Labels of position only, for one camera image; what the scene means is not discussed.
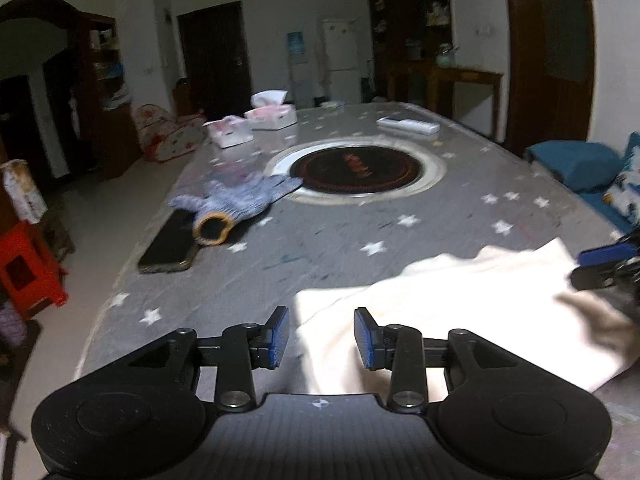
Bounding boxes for white pink tissue box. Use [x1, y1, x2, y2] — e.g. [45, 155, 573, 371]
[243, 90, 298, 131]

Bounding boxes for round induction cooker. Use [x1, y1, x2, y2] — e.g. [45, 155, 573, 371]
[266, 138, 447, 206]

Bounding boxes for blue knit glove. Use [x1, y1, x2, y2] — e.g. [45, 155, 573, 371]
[169, 172, 305, 247]

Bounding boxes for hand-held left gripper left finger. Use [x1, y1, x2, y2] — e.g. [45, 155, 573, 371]
[112, 305, 291, 413]

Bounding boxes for brown wooden side table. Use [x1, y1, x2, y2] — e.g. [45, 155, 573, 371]
[385, 62, 504, 141]

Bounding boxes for blue sofa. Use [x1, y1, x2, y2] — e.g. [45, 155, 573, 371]
[522, 132, 640, 233]

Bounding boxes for dark wooden door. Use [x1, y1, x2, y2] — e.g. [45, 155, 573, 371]
[177, 1, 252, 118]

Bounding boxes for dark wooden stool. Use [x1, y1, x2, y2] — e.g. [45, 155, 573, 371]
[42, 200, 77, 261]

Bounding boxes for red plastic stool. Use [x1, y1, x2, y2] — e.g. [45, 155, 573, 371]
[0, 220, 68, 321]

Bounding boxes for white remote control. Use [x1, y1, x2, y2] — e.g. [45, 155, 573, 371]
[376, 116, 440, 136]

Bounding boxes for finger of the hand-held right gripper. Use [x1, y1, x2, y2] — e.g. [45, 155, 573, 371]
[570, 260, 640, 293]
[577, 232, 640, 267]

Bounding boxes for grey star-print table cover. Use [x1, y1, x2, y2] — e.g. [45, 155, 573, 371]
[72, 101, 640, 480]

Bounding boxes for wooden door with glass pane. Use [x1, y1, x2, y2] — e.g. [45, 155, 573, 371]
[502, 0, 598, 158]

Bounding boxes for printed pillow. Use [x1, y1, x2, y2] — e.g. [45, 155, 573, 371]
[602, 145, 640, 223]

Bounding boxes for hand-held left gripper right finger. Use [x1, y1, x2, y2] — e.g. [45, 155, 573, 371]
[353, 307, 531, 413]

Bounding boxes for arched wooden shelf unit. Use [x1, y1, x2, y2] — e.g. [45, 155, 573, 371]
[0, 0, 143, 186]

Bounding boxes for water dispenser with blue bottle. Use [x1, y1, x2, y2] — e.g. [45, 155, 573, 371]
[286, 31, 311, 109]

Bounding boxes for black smartphone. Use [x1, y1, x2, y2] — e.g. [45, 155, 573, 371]
[137, 208, 198, 274]

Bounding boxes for cream cloth garment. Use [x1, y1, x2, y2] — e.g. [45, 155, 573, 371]
[292, 237, 640, 396]

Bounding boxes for white refrigerator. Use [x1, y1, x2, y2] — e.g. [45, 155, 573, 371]
[320, 16, 362, 106]

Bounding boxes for wooden wall cabinet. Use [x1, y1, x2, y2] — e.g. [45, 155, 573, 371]
[366, 0, 453, 103]

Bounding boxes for pink soft tissue pack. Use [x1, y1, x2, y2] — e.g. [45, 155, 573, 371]
[205, 115, 252, 148]

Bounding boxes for purple bin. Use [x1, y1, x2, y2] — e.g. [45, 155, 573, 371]
[0, 305, 28, 351]

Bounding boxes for white paper bag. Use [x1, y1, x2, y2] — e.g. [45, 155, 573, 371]
[2, 159, 49, 225]

